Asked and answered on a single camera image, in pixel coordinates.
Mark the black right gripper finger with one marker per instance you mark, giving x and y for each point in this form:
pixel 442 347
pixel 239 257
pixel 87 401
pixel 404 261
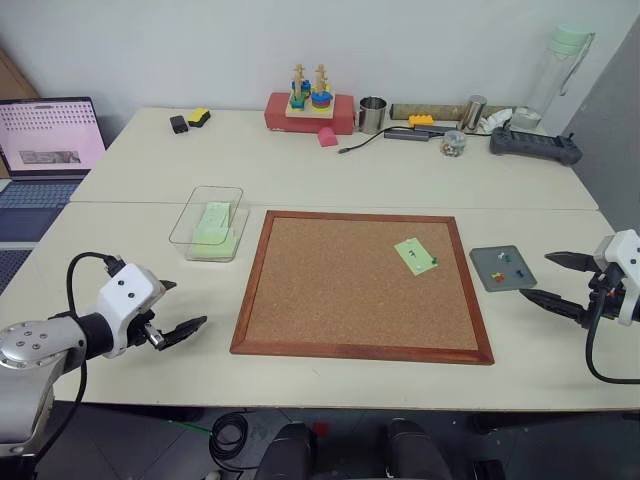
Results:
pixel 552 302
pixel 567 260

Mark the clear plastic box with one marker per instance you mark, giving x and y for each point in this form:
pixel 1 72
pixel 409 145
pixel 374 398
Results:
pixel 235 200

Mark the yellow black eraser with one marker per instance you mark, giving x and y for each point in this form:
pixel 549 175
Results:
pixel 198 117

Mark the red cardboard box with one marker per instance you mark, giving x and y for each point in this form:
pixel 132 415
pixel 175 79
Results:
pixel 277 117

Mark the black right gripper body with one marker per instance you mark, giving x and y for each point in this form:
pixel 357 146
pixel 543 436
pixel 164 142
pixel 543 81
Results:
pixel 602 295

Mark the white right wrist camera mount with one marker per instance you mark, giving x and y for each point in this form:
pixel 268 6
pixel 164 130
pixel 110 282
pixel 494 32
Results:
pixel 625 255

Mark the small black box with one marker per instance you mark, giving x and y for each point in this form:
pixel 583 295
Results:
pixel 178 124

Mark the grey pushpin tray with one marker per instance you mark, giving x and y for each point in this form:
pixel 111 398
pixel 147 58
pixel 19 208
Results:
pixel 505 285

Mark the wood framed cork board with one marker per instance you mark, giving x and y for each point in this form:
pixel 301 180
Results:
pixel 350 290

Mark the brown cardboard sheet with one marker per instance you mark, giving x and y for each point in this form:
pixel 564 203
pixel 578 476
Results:
pixel 15 80

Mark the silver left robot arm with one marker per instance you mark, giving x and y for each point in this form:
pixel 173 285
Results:
pixel 30 350

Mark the white crumpled cloth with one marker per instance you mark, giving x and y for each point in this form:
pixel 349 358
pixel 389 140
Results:
pixel 492 121

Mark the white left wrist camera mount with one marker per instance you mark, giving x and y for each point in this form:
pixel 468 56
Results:
pixel 125 290

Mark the clear bottle green lid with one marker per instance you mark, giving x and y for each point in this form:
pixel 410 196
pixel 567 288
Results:
pixel 550 75

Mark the silver metal cylinder tin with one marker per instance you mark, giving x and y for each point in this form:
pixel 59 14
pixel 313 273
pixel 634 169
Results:
pixel 472 112

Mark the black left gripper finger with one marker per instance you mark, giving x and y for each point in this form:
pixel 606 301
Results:
pixel 170 285
pixel 185 328

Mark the green sticky note stack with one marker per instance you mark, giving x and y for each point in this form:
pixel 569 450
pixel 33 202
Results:
pixel 215 235

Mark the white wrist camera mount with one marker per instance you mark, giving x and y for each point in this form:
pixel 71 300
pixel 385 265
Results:
pixel 125 290
pixel 625 255

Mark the pink arched block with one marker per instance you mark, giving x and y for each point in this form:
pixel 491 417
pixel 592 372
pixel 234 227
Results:
pixel 328 138

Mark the black handheld controller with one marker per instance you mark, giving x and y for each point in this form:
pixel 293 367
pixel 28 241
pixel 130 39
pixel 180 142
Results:
pixel 535 145

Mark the open laptop pink screen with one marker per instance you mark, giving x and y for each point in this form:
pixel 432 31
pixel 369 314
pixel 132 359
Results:
pixel 45 135

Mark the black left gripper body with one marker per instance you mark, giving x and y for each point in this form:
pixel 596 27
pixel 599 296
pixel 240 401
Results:
pixel 142 330

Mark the green paper note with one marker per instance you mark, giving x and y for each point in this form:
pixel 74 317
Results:
pixel 407 260

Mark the yellow toy brick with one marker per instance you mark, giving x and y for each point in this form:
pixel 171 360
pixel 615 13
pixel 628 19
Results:
pixel 421 120

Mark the small grey container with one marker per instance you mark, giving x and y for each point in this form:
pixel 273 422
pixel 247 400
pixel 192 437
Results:
pixel 526 120

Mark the dark rounded shape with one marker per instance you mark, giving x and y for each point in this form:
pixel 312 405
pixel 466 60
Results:
pixel 285 455
pixel 415 455

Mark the small jar of coloured items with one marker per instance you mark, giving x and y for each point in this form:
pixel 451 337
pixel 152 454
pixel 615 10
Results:
pixel 453 145

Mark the stainless steel cup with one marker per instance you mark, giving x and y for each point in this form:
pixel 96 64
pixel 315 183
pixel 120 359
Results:
pixel 372 117

